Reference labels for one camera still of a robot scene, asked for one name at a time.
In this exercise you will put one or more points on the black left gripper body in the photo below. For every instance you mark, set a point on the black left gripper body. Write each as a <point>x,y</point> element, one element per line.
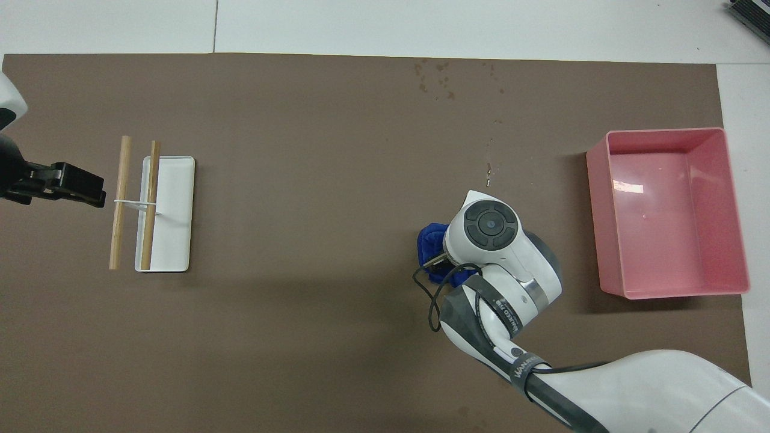
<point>13,174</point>

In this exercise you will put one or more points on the blue microfibre towel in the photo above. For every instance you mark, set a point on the blue microfibre towel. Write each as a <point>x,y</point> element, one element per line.
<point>430,240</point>

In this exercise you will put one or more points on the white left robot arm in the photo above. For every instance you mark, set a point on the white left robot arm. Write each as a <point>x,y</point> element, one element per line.
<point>9,99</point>

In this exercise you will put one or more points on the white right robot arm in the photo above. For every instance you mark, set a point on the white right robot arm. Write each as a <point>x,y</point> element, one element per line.
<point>490,228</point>

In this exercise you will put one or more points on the white wooden towel rack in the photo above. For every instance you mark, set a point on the white wooden towel rack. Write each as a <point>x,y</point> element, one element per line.
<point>174,216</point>

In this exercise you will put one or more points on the long light wooden rod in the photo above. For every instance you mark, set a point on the long light wooden rod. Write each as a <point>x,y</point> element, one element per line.
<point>120,198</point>

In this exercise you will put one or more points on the brown table mat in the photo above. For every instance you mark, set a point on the brown table mat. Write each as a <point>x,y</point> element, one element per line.
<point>301,120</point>

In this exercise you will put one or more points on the pink plastic bin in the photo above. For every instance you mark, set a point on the pink plastic bin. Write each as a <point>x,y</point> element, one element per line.
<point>656,228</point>

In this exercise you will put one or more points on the grey keyboard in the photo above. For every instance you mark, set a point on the grey keyboard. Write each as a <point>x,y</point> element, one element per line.
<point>752,13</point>

